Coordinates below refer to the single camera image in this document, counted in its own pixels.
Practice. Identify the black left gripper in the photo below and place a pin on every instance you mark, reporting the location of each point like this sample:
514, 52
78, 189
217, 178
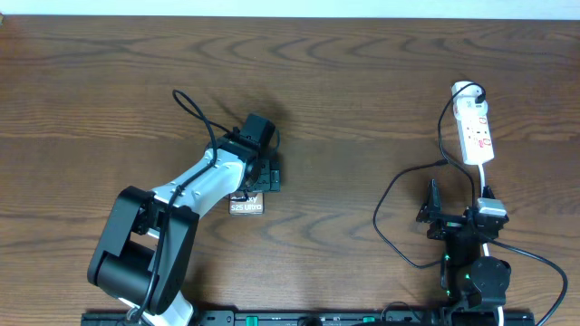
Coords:
271, 182

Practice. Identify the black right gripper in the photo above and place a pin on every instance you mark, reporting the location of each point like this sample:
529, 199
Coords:
431, 210

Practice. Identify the Samsung Galaxy smartphone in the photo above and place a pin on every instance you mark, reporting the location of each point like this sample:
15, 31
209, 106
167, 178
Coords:
246, 204

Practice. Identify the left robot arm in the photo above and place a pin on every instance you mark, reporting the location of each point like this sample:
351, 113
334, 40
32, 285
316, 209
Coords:
144, 249

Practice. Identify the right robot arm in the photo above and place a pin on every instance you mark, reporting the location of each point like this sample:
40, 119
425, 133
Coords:
476, 283

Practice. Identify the white power strip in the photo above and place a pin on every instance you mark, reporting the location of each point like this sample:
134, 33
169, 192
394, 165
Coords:
470, 110

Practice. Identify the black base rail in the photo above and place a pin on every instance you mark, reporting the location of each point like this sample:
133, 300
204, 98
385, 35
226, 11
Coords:
390, 317

